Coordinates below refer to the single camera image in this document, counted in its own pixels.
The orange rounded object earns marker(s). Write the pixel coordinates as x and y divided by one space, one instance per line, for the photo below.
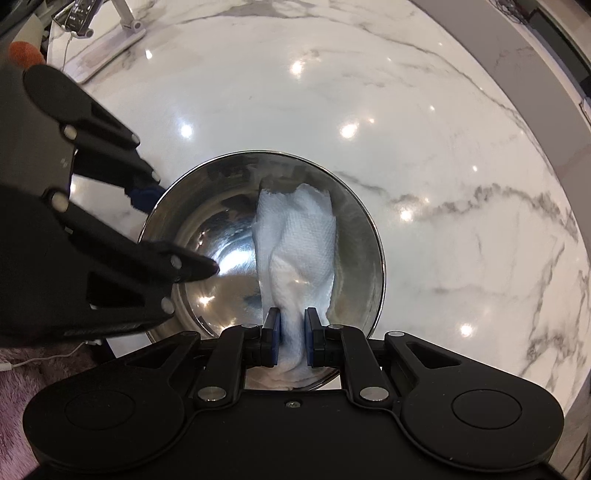
27 53

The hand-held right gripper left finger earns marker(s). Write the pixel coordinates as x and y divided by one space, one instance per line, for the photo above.
272 339

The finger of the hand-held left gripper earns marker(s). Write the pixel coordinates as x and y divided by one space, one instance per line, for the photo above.
194 270
143 196

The pink fuzzy blanket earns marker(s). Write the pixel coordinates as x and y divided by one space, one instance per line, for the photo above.
18 415

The white paper towel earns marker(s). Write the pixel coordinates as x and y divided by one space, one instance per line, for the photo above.
295 240

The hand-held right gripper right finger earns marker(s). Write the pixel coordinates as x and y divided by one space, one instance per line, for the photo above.
311 341

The white phone stand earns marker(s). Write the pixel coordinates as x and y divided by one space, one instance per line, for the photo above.
106 50

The stainless steel bowl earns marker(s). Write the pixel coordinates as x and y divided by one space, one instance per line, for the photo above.
217 221

